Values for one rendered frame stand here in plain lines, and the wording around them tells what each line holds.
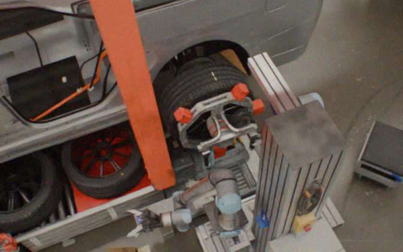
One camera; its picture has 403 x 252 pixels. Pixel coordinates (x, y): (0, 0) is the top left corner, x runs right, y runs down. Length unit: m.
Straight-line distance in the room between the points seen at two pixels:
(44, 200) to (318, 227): 2.02
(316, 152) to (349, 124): 2.56
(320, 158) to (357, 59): 3.10
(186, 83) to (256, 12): 0.65
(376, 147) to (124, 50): 2.39
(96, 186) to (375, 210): 2.22
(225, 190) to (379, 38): 3.14
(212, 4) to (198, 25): 0.17
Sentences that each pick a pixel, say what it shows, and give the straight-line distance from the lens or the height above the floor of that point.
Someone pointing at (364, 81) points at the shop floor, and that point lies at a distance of 4.69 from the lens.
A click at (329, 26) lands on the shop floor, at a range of 5.09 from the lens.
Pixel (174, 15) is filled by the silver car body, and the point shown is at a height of 1.62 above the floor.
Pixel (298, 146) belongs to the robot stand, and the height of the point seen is 2.03.
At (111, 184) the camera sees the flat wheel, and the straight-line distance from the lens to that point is 3.52.
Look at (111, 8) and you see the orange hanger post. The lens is 1.94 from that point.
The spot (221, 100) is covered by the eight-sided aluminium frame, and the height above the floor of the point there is 1.12.
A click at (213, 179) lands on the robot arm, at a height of 1.40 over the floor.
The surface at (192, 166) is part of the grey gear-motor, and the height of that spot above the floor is 0.37.
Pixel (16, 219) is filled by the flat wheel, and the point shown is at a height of 0.50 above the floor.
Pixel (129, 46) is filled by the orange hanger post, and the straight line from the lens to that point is 2.12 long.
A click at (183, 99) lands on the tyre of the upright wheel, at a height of 1.12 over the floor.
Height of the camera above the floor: 3.60
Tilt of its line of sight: 57 degrees down
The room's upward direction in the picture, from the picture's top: 6 degrees counter-clockwise
